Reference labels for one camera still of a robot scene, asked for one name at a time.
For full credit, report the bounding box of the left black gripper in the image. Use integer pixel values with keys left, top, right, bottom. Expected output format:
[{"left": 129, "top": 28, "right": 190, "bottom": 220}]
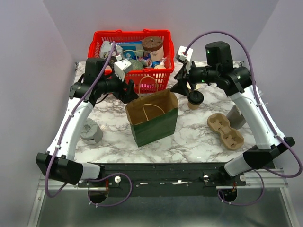
[{"left": 98, "top": 68, "right": 139, "bottom": 104}]

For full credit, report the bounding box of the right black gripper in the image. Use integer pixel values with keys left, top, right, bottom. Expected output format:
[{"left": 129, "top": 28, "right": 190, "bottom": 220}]
[{"left": 169, "top": 59, "right": 219, "bottom": 96}]

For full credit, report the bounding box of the red plastic shopping basket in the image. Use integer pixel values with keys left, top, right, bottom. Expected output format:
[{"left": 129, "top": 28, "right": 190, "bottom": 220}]
[{"left": 88, "top": 29, "right": 174, "bottom": 93}]

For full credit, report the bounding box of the black cup lid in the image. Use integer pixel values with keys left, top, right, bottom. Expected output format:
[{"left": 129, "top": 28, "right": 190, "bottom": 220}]
[{"left": 187, "top": 90, "right": 204, "bottom": 101}]

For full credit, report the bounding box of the green kraft paper bag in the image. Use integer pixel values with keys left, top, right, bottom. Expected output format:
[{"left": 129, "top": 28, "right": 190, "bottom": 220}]
[{"left": 125, "top": 88, "right": 178, "bottom": 147}]

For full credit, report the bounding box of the brown paper coffee cup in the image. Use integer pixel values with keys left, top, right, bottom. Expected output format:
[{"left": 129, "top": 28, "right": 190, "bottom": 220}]
[{"left": 187, "top": 97, "right": 203, "bottom": 110}]

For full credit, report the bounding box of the grey cylinder under left arm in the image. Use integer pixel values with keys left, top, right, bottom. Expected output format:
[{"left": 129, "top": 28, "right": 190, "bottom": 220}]
[{"left": 80, "top": 118, "right": 103, "bottom": 144}]

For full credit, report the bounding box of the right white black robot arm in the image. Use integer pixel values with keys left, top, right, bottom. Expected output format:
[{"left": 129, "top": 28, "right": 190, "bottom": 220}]
[{"left": 170, "top": 41, "right": 295, "bottom": 185}]

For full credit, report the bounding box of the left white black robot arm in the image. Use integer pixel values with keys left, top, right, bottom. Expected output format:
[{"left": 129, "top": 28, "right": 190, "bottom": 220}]
[{"left": 36, "top": 58, "right": 138, "bottom": 187}]

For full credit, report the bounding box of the beige pump bottle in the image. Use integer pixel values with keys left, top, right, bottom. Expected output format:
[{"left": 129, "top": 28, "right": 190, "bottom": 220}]
[{"left": 154, "top": 58, "right": 166, "bottom": 70}]

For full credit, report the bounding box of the green round sponge ball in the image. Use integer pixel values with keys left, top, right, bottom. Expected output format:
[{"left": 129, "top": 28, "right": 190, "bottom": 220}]
[{"left": 129, "top": 59, "right": 144, "bottom": 70}]

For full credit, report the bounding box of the red bull drink can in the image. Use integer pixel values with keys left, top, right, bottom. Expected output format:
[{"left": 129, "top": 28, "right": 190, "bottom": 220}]
[{"left": 138, "top": 57, "right": 153, "bottom": 67}]

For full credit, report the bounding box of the cork lid beige jar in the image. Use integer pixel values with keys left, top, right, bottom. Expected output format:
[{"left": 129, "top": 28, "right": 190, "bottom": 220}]
[{"left": 142, "top": 36, "right": 164, "bottom": 62}]

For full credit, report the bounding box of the blue box in basket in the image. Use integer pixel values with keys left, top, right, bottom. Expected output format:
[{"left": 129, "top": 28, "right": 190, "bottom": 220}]
[{"left": 117, "top": 41, "right": 144, "bottom": 60}]

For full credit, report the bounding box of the silver snack bag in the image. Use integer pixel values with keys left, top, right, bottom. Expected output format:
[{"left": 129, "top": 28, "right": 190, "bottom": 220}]
[{"left": 99, "top": 41, "right": 124, "bottom": 62}]

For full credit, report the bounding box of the grey holder cup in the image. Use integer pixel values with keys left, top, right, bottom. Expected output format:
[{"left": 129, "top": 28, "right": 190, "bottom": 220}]
[{"left": 226, "top": 105, "right": 246, "bottom": 130}]

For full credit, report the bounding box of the stack of pulp cup carriers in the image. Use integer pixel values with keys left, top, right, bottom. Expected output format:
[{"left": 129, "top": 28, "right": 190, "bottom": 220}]
[{"left": 207, "top": 113, "right": 244, "bottom": 150}]

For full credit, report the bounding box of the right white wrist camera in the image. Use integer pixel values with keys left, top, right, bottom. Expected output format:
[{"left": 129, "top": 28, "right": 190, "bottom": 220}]
[{"left": 175, "top": 46, "right": 194, "bottom": 73}]

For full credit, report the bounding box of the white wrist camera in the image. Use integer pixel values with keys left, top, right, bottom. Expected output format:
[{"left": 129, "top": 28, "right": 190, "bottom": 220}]
[
  {"left": 114, "top": 59, "right": 133, "bottom": 81},
  {"left": 175, "top": 46, "right": 194, "bottom": 73}
]

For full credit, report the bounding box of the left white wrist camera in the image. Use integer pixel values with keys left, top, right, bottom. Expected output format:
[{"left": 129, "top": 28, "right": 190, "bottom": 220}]
[{"left": 114, "top": 59, "right": 133, "bottom": 81}]

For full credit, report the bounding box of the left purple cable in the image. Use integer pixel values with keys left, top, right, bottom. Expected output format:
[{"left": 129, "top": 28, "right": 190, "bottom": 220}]
[{"left": 45, "top": 41, "right": 133, "bottom": 208}]

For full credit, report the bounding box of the purple cable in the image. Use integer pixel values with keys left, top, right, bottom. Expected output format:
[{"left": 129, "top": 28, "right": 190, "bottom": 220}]
[
  {"left": 184, "top": 31, "right": 303, "bottom": 206},
  {"left": 45, "top": 41, "right": 133, "bottom": 208}
]

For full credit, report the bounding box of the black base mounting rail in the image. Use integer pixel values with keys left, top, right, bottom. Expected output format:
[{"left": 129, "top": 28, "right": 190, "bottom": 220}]
[{"left": 78, "top": 162, "right": 246, "bottom": 197}]

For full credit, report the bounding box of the aluminium frame rail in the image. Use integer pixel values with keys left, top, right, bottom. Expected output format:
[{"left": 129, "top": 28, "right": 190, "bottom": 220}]
[{"left": 39, "top": 167, "right": 291, "bottom": 190}]

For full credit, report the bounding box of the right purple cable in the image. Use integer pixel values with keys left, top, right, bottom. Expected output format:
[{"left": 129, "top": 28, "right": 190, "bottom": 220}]
[{"left": 184, "top": 31, "right": 303, "bottom": 206}]

